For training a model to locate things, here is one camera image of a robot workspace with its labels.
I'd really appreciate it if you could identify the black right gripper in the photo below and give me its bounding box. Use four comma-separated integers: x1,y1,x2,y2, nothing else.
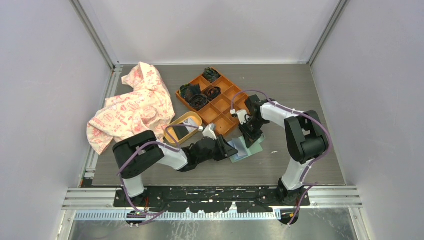
237,117,267,149

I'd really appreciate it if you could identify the green card holder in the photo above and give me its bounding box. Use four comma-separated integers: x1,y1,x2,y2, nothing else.
228,135,266,163

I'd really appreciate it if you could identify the black credit card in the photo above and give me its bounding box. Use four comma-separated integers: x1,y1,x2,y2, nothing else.
172,124,190,141

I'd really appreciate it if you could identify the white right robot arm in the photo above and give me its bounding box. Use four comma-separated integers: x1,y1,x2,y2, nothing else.
230,95,331,206

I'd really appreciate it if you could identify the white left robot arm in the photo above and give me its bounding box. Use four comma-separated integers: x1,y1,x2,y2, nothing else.
112,128,239,207

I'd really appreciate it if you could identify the white credit card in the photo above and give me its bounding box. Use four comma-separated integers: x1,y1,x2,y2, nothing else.
182,117,199,133

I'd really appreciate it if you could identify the orange compartment tray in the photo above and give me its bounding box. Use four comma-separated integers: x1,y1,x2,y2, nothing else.
175,67,250,136

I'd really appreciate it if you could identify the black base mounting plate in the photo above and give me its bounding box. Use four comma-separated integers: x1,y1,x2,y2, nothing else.
113,186,299,213

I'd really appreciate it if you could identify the coiled black belt small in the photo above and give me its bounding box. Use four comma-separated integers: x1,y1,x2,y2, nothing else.
202,86,221,102

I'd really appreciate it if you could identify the yellow oval dish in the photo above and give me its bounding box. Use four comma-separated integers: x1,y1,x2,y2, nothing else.
164,111,203,147

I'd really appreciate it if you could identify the dark folded fabric item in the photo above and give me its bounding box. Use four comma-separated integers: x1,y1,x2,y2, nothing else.
179,83,202,102

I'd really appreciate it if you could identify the pink patterned cloth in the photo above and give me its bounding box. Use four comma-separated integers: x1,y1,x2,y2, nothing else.
86,62,175,155

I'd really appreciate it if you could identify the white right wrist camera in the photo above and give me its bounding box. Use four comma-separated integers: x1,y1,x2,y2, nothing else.
230,109,249,125

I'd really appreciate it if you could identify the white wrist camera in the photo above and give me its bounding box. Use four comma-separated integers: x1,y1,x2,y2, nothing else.
230,109,249,125
198,123,217,140

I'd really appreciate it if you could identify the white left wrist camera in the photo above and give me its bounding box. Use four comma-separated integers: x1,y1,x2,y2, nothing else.
198,123,217,140

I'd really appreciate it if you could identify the aluminium frame rail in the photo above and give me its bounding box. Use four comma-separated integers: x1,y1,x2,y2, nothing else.
62,186,363,221

